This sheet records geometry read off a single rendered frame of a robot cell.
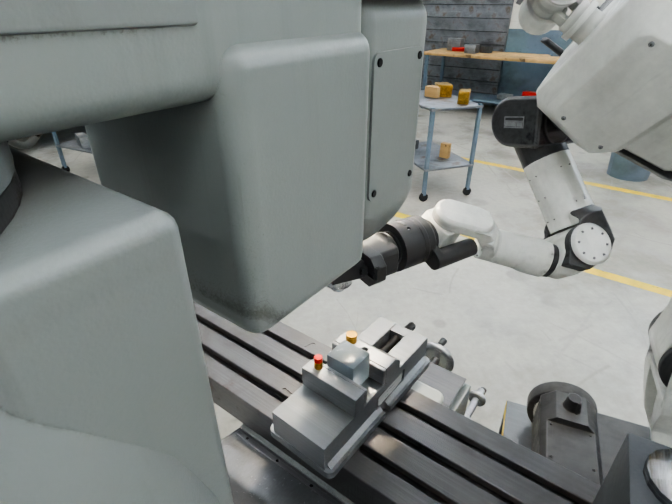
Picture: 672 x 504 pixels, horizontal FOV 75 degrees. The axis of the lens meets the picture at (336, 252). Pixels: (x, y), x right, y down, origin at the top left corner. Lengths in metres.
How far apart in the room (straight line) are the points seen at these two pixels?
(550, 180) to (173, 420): 0.80
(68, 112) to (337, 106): 0.23
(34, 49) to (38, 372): 0.15
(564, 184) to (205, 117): 0.74
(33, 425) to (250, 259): 0.20
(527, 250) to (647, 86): 0.31
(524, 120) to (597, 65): 0.20
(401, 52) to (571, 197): 0.51
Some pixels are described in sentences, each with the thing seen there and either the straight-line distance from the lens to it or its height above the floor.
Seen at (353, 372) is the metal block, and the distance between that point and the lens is 0.80.
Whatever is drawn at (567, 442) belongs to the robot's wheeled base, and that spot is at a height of 0.59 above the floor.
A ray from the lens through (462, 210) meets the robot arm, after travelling 0.83.
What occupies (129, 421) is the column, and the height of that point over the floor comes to 1.41.
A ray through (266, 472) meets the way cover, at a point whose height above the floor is 0.86.
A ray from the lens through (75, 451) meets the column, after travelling 0.28.
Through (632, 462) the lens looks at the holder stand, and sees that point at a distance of 0.73.
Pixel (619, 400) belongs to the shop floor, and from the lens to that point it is 2.54.
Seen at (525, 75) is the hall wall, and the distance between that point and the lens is 8.32.
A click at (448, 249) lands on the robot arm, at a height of 1.24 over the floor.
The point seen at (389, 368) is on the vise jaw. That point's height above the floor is 1.03.
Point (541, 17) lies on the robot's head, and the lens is 0.86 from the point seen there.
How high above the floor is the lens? 1.62
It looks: 30 degrees down
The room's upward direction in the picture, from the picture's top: straight up
